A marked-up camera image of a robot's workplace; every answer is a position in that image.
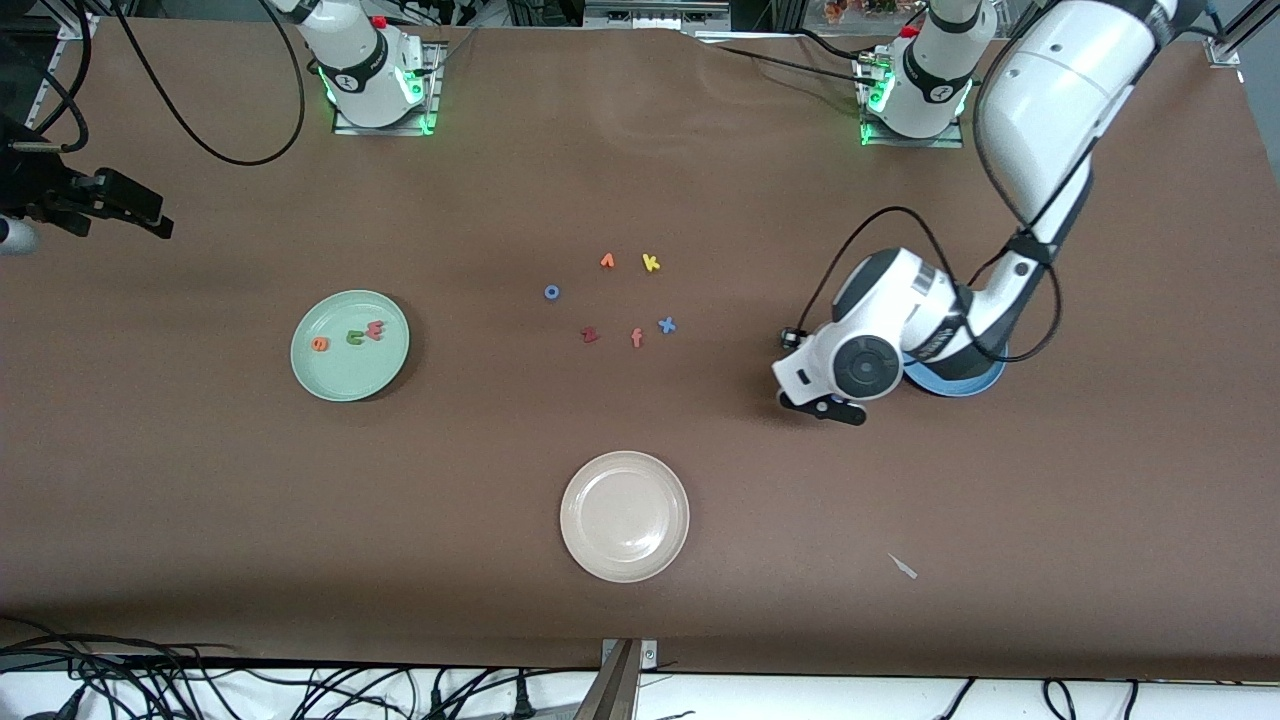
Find grey metal box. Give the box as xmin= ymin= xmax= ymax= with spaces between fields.
xmin=583 ymin=0 xmax=731 ymax=29

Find brown table cover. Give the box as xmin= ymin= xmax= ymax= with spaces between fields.
xmin=0 ymin=18 xmax=1280 ymax=683

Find black floor cable bundle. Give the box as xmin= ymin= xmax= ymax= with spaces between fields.
xmin=0 ymin=618 xmax=601 ymax=720

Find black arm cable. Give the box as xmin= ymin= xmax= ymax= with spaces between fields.
xmin=800 ymin=100 xmax=1101 ymax=363
xmin=10 ymin=0 xmax=306 ymax=167

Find blue plate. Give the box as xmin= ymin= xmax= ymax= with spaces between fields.
xmin=903 ymin=345 xmax=1007 ymax=399

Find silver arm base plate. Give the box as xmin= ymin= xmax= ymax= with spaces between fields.
xmin=333 ymin=42 xmax=443 ymax=136
xmin=858 ymin=50 xmax=967 ymax=150

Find aluminium frame rail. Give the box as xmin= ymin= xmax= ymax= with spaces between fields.
xmin=30 ymin=12 xmax=96 ymax=126
xmin=1205 ymin=0 xmax=1280 ymax=69

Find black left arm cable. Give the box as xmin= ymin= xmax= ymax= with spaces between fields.
xmin=800 ymin=100 xmax=1101 ymax=363

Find orange artificial flowers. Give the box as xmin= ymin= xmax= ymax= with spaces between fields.
xmin=825 ymin=0 xmax=906 ymax=23

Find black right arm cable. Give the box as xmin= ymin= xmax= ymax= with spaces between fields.
xmin=10 ymin=0 xmax=306 ymax=167

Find beige plate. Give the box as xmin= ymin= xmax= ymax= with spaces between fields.
xmin=559 ymin=450 xmax=691 ymax=584

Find dark grey camera pole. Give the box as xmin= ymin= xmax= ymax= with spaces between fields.
xmin=575 ymin=640 xmax=641 ymax=720

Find green plate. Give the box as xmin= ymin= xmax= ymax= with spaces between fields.
xmin=290 ymin=289 xmax=411 ymax=403

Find black base power cable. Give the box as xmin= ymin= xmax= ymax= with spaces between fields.
xmin=695 ymin=28 xmax=886 ymax=81

